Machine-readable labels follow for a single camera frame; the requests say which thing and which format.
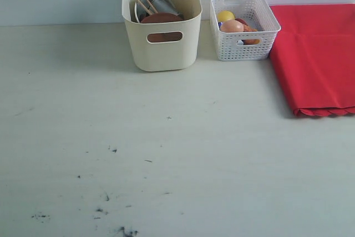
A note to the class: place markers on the orange fried chicken piece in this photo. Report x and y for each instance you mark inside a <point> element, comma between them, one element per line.
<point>249,29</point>

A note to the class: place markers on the yellow lemon with sticker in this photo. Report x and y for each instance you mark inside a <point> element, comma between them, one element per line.
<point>224,16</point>

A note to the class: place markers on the brown egg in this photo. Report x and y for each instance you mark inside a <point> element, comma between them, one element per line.
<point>232,26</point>

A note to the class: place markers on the red toy sausage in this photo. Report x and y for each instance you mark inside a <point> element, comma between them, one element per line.
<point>241,21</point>

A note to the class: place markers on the stainless steel cup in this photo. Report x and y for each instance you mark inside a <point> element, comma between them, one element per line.
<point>163,4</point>

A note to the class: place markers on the red tablecloth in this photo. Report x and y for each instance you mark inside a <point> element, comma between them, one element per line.
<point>313,58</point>

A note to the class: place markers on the white ceramic bowl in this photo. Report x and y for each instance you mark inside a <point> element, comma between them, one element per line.
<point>137,8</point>

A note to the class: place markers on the brown wooden plate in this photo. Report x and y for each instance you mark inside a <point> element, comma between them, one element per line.
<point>161,18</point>

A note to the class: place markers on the white perforated plastic basket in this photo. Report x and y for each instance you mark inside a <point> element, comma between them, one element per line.
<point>258,15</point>

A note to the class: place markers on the yellow toy cheese wedge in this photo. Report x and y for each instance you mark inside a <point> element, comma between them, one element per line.
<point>251,41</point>

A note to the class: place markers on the wooden chopstick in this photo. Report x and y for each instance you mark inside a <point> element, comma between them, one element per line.
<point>152,6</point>
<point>144,7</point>

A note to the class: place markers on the cream plastic bin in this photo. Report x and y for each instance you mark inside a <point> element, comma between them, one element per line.
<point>164,46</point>

